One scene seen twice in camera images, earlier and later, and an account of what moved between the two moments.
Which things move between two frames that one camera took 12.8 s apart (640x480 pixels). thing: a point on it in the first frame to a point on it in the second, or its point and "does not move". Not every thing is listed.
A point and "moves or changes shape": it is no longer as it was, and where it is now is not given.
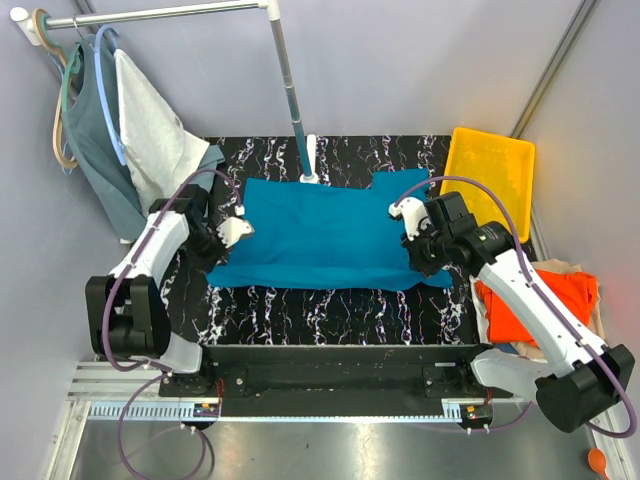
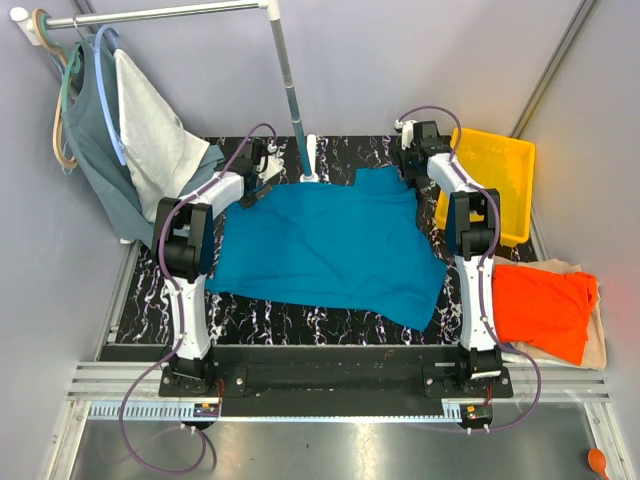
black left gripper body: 203,247 to 253,196
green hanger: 72,65 does not move
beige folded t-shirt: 597,322 does not move
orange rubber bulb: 597,461 does not move
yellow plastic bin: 503,162 does not move
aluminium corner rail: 579,19 does not move
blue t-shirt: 328,233 moves or changes shape
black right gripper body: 428,249 to 404,159
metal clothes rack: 29,27 does not move
